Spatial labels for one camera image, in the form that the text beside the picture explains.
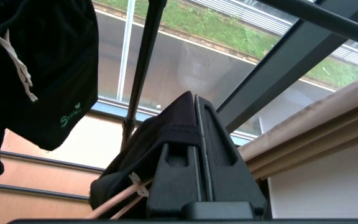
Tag black clothes rack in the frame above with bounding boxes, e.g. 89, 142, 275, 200
0, 0, 358, 202

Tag window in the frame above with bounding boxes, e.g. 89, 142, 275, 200
90, 0, 358, 147

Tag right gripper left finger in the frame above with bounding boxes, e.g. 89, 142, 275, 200
145, 142, 204, 219

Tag black shorts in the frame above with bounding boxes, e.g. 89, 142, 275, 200
0, 0, 100, 187

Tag pink clothes hanger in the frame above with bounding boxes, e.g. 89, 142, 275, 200
85, 177, 154, 220

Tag black garment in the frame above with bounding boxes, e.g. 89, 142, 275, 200
88, 90, 202, 219

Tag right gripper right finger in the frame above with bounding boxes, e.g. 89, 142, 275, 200
194, 95, 267, 219

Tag beige curtain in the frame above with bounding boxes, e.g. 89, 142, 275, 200
237, 68, 358, 181

